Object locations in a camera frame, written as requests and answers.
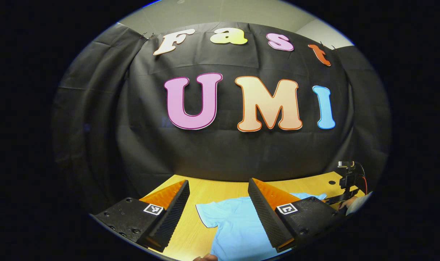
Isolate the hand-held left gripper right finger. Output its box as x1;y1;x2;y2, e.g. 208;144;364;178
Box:
248;178;345;253

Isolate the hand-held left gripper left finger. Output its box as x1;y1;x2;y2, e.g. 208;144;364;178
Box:
93;179;190;253

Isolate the red cable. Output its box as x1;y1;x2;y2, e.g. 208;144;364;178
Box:
356;162;369;195

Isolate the light blue T-shirt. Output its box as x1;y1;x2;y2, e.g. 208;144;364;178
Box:
196;192;327;261

